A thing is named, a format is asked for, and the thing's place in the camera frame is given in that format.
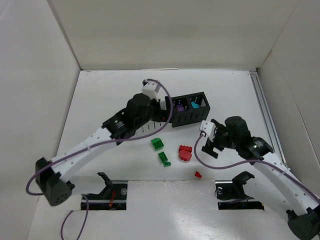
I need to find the purple lego brick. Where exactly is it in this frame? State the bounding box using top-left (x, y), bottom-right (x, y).
top-left (176, 104), bottom-right (187, 112)

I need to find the red rounded lego brick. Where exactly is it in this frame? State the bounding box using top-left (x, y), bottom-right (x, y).
top-left (178, 150), bottom-right (192, 162)

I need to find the red studded lego brick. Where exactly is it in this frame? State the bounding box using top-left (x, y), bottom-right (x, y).
top-left (178, 145), bottom-right (193, 152)

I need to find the teal lego brick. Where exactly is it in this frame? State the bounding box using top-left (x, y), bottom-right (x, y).
top-left (191, 101), bottom-right (200, 109)

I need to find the small red lego piece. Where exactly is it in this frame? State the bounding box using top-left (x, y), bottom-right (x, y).
top-left (194, 171), bottom-right (202, 179)

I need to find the green arched lego brick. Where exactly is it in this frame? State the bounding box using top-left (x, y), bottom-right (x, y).
top-left (151, 138), bottom-right (164, 151)

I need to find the small green lego piece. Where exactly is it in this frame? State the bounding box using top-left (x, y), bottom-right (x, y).
top-left (163, 161), bottom-right (171, 167)

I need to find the green square lego brick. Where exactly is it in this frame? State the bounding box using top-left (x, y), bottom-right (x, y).
top-left (158, 152), bottom-right (168, 163)

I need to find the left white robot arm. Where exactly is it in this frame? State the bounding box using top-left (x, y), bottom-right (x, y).
top-left (35, 93), bottom-right (173, 207)

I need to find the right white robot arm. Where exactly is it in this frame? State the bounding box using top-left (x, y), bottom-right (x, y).
top-left (199, 116), bottom-right (320, 240)

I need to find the white two-bin container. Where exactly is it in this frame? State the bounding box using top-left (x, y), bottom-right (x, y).
top-left (135, 108), bottom-right (165, 137)

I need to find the black two-bin container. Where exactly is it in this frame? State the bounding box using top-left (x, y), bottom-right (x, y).
top-left (170, 92), bottom-right (211, 128)

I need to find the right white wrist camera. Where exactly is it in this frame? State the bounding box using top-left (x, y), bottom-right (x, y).
top-left (199, 120), bottom-right (217, 142)

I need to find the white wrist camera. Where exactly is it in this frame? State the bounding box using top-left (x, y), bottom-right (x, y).
top-left (199, 120), bottom-right (217, 142)
top-left (141, 79), bottom-right (161, 100)

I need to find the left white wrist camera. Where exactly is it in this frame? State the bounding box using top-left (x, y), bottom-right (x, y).
top-left (141, 79), bottom-right (161, 100)

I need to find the aluminium rail right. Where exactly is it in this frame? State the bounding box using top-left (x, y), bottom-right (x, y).
top-left (249, 70), bottom-right (288, 167)

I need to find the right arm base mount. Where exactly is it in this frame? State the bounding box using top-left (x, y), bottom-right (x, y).
top-left (214, 171), bottom-right (265, 210)

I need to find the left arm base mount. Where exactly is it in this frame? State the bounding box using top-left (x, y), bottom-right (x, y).
top-left (86, 172), bottom-right (128, 211)

